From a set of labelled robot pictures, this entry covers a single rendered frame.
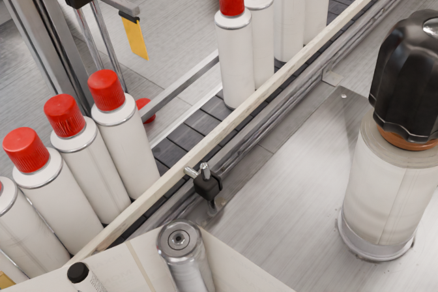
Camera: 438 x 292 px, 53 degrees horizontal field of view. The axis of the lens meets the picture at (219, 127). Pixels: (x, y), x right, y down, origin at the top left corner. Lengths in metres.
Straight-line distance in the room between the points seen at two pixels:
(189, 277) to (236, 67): 0.34
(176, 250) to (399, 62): 0.22
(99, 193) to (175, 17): 0.56
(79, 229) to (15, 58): 0.57
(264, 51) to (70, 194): 0.35
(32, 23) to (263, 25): 0.31
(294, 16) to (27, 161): 0.46
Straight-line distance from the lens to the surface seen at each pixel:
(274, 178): 0.62
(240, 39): 0.61
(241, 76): 0.65
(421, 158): 0.42
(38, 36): 0.58
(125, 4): 0.49
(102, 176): 0.53
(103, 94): 0.48
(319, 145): 0.65
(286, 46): 0.75
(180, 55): 0.90
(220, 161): 0.65
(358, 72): 0.85
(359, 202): 0.49
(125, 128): 0.51
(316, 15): 0.78
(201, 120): 0.69
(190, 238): 0.37
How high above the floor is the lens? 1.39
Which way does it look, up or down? 48 degrees down
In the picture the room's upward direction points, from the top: 8 degrees counter-clockwise
